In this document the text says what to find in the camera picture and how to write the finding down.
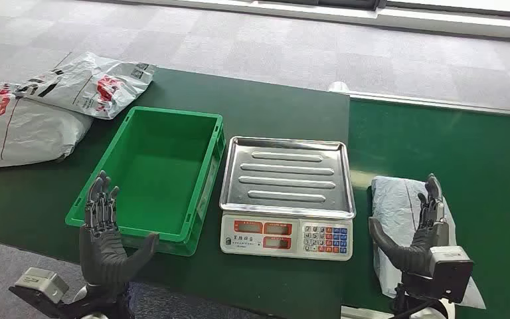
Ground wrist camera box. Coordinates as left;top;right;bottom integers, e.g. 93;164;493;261
428;245;475;304
14;267;70;306

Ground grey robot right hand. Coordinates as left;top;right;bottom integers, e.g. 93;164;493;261
368;173;450;276

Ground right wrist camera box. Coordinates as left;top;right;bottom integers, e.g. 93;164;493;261
428;245;475;304

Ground aluminium conveyor side rail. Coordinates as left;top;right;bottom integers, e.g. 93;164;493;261
329;81;510;118

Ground grey plastic mailer package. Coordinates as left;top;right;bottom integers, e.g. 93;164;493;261
371;175;487;310

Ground green plastic basket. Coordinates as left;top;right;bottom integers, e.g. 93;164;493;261
64;106;226;258

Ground large white mailer package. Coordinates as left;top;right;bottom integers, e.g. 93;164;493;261
0;82;94;171

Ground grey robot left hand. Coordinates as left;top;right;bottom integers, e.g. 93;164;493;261
78;170;160;289

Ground white mailer package red print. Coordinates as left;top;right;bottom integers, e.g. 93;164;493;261
15;52;157;120

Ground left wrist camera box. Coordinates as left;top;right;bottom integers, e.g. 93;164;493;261
14;267;70;306

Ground white scale with steel tray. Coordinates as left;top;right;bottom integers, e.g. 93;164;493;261
218;136;357;263

